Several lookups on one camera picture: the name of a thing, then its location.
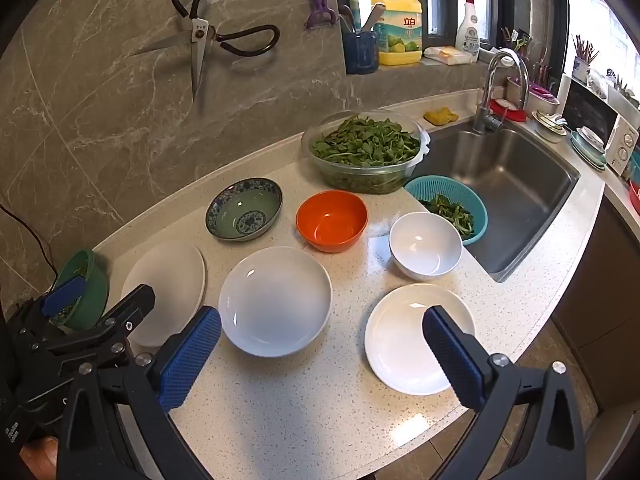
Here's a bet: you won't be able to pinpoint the clear glass bowl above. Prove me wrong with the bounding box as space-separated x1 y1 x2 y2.
301 110 431 195

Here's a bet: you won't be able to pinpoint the orange bowl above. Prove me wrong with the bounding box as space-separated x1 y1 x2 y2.
295 190 369 254

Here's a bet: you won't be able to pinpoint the large white plate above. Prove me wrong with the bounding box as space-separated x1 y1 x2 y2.
120 239 207 348

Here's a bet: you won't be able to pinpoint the blue utensil holder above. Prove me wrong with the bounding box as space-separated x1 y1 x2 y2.
342 30 380 76

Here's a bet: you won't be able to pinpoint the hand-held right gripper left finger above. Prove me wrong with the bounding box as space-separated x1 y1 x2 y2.
55 306 222 480

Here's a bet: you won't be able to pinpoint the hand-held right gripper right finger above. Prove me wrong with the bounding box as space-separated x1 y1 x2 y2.
422 305 587 480

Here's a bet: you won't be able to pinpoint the black cable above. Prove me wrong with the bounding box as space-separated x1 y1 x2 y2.
0 202 58 281

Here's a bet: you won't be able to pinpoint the small white plate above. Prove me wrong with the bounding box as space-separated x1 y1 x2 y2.
364 282 477 396

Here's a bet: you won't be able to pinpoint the stack of white dishes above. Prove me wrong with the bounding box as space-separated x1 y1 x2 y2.
531 109 568 143

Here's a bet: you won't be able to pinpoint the yellow dish soap bottle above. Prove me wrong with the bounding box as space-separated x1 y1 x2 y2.
370 0 424 67

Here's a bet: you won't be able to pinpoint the steel faucet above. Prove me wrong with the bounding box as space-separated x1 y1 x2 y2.
472 49 529 135

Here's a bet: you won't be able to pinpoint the white pink utensil drainer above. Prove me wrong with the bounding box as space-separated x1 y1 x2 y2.
506 76 561 106

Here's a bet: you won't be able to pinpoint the red round container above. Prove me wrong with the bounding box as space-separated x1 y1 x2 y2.
489 97 528 123

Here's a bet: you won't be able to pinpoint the leafy greens in colander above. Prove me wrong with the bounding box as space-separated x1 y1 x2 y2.
422 192 476 238

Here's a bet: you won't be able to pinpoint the green colander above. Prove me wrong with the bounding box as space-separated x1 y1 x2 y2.
50 249 110 332

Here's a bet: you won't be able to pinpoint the blue patterned green bowl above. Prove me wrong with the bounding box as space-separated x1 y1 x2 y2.
205 177 284 242

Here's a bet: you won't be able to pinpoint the teal colander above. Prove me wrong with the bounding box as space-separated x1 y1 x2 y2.
404 175 489 247

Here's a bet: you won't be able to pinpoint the blue white chopstick holder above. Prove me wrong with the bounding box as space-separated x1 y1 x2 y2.
571 35 601 86

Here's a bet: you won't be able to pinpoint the pile of leafy greens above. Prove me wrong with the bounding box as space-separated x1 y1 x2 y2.
312 115 421 193

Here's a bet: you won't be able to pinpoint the kitchen knife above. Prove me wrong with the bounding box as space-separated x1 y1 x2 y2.
360 2 387 33

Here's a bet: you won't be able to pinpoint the person's left hand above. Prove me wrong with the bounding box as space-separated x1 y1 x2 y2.
20 437 59 480

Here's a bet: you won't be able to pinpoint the yellow sponge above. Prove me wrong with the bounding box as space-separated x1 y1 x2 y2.
424 106 460 127

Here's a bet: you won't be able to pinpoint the deep white plate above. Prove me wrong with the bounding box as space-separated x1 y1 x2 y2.
218 246 333 358

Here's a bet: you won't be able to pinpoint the black kitchen scissors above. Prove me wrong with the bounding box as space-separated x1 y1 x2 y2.
131 0 280 103

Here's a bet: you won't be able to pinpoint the stainless steel sink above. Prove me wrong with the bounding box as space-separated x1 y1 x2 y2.
410 120 582 283

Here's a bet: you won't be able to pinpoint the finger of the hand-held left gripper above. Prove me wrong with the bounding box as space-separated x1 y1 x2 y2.
94 284 156 368
40 276 86 318

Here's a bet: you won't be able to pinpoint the white spray bottle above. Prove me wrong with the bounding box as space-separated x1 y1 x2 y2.
456 0 481 56

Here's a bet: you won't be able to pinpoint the white bowl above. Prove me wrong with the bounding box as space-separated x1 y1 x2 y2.
389 211 463 282

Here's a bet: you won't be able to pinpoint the white microwave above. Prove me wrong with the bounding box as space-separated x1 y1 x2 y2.
564 74 640 177

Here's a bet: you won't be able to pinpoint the stack of teal plates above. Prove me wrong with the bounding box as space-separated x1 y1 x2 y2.
570 127 608 171

